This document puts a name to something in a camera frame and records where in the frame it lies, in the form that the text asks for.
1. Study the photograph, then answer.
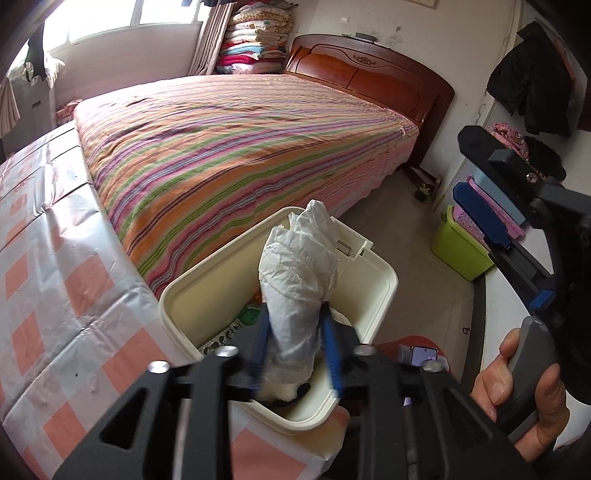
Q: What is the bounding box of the black hanging garment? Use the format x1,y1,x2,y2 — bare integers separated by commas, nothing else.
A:
25,34,54,88

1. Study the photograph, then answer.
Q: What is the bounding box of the window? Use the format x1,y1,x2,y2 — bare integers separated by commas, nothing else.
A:
46,0,204,51

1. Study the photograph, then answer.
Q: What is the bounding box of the orange checked tablecloth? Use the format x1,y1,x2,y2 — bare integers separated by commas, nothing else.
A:
0,122,352,480

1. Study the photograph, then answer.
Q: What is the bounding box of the cream plastic bin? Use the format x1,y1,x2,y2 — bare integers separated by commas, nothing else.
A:
158,206,399,432

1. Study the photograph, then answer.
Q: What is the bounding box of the white fluffy ball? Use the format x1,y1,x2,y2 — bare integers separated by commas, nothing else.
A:
259,376,315,406

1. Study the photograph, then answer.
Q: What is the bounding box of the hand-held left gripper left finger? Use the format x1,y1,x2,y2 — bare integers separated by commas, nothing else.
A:
53,302,273,480

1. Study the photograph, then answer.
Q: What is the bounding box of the wooden headboard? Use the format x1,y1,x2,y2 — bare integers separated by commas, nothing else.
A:
284,33,455,167

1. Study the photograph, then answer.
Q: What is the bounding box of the white plastic bag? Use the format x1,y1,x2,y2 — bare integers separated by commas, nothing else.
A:
257,199,340,386

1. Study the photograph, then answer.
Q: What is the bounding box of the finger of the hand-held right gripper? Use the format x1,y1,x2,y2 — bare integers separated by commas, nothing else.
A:
457,124,561,204
452,182,555,297

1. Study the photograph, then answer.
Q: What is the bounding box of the straight beige curtain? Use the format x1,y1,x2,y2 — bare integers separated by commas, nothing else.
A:
189,4,236,77

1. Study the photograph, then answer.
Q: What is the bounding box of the blue storage box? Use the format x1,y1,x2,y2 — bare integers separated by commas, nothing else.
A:
471,171,527,222

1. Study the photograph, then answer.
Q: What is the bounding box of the stack of folded blankets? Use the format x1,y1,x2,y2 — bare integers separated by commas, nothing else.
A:
217,0,294,75

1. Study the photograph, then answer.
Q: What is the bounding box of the striped bed blanket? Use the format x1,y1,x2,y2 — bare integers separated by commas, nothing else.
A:
74,74,419,287

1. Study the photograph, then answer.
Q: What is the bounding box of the black hanging jacket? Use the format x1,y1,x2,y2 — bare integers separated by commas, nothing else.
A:
487,21,578,137

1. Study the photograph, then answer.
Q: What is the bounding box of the green storage box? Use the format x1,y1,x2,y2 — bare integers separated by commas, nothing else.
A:
431,205,495,282

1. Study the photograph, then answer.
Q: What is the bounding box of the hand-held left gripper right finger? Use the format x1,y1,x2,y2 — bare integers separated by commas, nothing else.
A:
321,302,539,480

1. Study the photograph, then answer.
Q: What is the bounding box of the pink cloth pile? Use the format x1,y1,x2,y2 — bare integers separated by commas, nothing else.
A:
55,99,84,125

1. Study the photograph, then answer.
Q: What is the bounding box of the person's right hand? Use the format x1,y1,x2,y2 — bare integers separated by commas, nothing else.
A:
471,328,566,462

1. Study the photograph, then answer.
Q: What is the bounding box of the pink patterned garment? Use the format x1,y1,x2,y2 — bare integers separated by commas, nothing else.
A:
492,122,529,160

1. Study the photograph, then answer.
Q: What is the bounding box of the pink storage box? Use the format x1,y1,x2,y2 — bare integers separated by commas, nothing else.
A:
455,175,525,238

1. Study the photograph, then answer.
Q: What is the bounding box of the smartphone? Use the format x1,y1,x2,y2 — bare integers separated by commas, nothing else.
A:
406,345,438,365

